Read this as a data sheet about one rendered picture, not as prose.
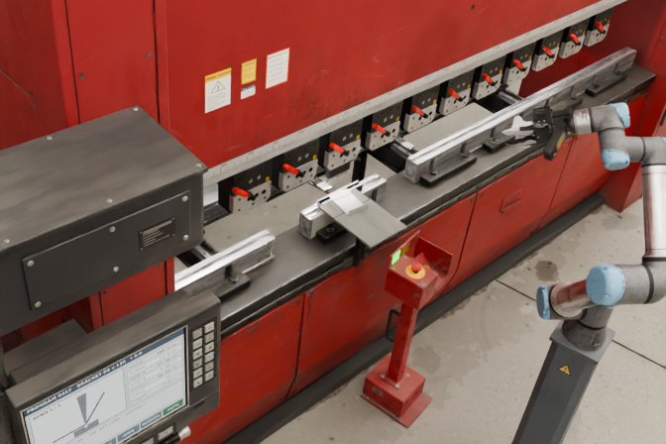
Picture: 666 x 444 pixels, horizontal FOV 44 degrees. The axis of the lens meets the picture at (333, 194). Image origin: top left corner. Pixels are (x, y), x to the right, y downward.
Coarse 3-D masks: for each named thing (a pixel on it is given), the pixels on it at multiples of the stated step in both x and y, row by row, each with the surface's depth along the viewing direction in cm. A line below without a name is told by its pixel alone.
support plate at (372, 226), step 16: (352, 192) 300; (320, 208) 292; (336, 208) 292; (368, 208) 294; (352, 224) 286; (368, 224) 287; (384, 224) 288; (400, 224) 289; (368, 240) 281; (384, 240) 282
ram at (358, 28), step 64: (192, 0) 201; (256, 0) 215; (320, 0) 233; (384, 0) 253; (448, 0) 277; (512, 0) 306; (576, 0) 341; (192, 64) 212; (256, 64) 228; (320, 64) 248; (384, 64) 270; (448, 64) 298; (192, 128) 224; (256, 128) 242
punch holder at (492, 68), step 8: (504, 56) 324; (488, 64) 318; (496, 64) 322; (480, 72) 318; (488, 72) 321; (496, 72) 325; (472, 80) 323; (480, 80) 320; (496, 80) 328; (472, 88) 324; (480, 88) 323; (488, 88) 327; (496, 88) 332; (472, 96) 326; (480, 96) 326
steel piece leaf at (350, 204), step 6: (342, 198) 297; (348, 198) 297; (354, 198) 297; (342, 204) 294; (348, 204) 294; (354, 204) 295; (360, 204) 295; (366, 204) 292; (348, 210) 292; (354, 210) 290; (360, 210) 292
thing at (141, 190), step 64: (128, 128) 156; (0, 192) 138; (64, 192) 140; (128, 192) 141; (192, 192) 151; (0, 256) 129; (64, 256) 138; (128, 256) 148; (0, 320) 136; (0, 384) 160
